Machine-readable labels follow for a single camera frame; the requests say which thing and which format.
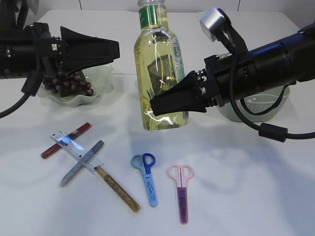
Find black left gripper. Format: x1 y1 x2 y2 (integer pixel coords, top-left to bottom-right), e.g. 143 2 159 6
24 23 120 77

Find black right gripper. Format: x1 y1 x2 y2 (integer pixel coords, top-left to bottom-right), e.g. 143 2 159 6
150 55 246 116

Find artificial purple grape bunch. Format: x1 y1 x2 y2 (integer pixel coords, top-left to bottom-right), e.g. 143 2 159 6
42 72 94 97

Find yellow tea bottle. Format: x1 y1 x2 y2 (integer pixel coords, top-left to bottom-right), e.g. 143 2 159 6
134 0 189 131

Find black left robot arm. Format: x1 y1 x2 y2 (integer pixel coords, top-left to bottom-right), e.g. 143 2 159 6
0 0 120 79

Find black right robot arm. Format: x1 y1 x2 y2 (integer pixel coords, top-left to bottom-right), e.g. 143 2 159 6
150 24 315 116

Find green wavy glass plate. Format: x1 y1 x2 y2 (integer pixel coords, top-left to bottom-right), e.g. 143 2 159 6
37 65 113 107

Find green plastic basket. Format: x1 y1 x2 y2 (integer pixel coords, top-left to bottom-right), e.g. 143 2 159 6
217 86 290 122

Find clear plastic ruler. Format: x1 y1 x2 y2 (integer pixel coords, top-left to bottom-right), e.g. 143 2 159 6
51 131 104 174

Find red glitter pen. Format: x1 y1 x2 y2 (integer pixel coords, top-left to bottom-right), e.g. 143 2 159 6
40 122 92 159

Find silver glitter pen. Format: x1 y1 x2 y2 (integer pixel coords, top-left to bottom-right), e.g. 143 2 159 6
59 140 104 188

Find gold glitter pen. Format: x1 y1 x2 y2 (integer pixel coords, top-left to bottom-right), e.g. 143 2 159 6
94 166 141 213

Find pink sheathed scissors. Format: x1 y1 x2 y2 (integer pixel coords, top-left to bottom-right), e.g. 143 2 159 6
167 165 194 225

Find blue sheathed scissors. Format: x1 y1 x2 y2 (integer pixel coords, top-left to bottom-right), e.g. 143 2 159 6
130 153 158 207

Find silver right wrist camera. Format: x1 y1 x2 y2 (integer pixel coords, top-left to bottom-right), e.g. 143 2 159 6
199 7 226 42

